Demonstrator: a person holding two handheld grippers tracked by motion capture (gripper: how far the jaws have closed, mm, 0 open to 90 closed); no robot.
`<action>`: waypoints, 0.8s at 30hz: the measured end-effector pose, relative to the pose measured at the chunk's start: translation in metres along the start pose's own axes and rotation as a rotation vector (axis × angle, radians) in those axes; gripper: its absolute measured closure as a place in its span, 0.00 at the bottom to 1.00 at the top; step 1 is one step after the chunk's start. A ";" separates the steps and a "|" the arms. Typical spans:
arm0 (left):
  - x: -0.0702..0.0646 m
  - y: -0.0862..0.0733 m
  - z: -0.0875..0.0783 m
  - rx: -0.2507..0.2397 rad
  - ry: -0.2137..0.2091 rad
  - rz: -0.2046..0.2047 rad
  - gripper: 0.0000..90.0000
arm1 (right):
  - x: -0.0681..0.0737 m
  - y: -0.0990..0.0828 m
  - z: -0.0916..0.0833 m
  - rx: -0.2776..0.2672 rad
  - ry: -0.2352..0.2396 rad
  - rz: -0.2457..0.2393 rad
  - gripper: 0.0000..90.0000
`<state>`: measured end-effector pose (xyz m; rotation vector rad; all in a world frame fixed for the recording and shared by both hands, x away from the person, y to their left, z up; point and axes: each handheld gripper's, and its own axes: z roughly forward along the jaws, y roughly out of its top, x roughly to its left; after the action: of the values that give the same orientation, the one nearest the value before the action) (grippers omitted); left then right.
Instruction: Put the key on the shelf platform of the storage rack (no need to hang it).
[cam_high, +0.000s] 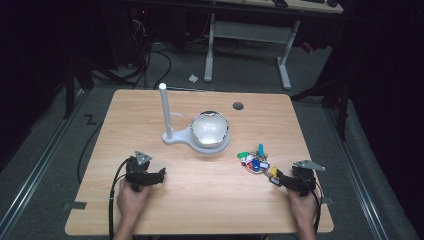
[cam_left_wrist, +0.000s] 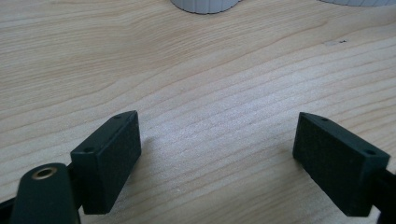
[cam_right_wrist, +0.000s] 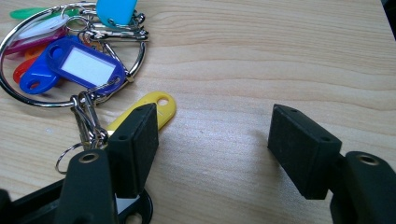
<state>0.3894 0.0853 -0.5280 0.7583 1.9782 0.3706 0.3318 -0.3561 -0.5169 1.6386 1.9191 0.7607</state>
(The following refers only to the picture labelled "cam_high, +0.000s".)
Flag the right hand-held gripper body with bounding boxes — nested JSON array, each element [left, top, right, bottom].
[[290, 159, 327, 197]]

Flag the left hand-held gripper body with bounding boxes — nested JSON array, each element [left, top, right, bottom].
[[124, 150, 155, 193]]

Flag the bunch of coloured key tags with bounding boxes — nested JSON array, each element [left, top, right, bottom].
[[236, 143, 280, 184]]

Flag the person's left hand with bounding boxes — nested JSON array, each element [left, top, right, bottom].
[[115, 179, 152, 226]]

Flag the person's right hand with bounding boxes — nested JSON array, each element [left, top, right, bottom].
[[287, 187, 318, 232]]

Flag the white round bowl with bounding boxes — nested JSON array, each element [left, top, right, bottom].
[[190, 110, 231, 150]]

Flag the dark metal stand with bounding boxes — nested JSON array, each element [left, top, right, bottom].
[[61, 49, 96, 121], [290, 66, 353, 142]]

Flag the desk with grey legs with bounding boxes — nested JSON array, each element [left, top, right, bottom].
[[203, 0, 345, 91]]

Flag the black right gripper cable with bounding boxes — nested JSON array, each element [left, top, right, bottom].
[[308, 178, 325, 235]]

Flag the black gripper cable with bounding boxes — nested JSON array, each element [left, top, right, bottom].
[[308, 178, 325, 235], [107, 157, 132, 240]]

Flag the white stand with post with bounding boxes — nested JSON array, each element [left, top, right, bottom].
[[158, 82, 232, 155]]

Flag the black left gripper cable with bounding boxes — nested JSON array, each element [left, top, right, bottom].
[[107, 157, 132, 240]]

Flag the metal floor rail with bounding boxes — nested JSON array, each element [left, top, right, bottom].
[[0, 89, 88, 240], [323, 107, 390, 240]]

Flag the black floor cables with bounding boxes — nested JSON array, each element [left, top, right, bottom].
[[130, 19, 173, 91]]

